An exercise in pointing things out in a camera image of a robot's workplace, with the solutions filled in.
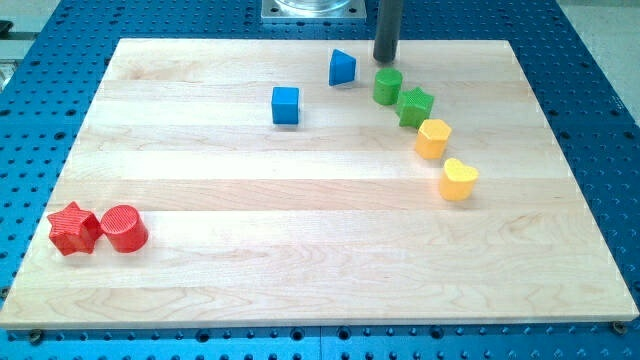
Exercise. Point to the blue perforated metal breadboard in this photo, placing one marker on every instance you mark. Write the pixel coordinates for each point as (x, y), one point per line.
(44, 104)

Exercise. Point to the green star block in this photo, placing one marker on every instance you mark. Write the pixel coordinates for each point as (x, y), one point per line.
(414, 107)

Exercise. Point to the red cylinder block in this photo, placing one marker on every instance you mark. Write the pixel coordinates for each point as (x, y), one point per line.
(124, 228)

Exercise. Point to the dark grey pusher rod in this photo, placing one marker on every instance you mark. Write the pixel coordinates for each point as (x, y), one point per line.
(388, 28)

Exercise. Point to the blue triangular prism block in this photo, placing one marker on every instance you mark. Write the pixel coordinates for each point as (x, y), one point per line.
(342, 68)

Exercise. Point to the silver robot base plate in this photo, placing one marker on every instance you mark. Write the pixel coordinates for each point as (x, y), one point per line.
(281, 11)

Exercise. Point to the yellow hexagon block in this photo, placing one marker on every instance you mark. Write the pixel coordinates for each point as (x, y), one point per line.
(432, 138)

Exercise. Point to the blue cube block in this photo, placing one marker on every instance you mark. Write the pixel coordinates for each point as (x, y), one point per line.
(285, 105)

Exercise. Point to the red star block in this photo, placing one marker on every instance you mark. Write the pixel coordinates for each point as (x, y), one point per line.
(74, 230)

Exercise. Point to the yellow heart block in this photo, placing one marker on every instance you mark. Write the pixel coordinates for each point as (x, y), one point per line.
(457, 180)

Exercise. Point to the green cylinder block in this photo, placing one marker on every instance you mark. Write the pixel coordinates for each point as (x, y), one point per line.
(387, 85)

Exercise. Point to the light wooden board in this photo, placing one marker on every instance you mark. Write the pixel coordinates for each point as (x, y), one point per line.
(333, 221)

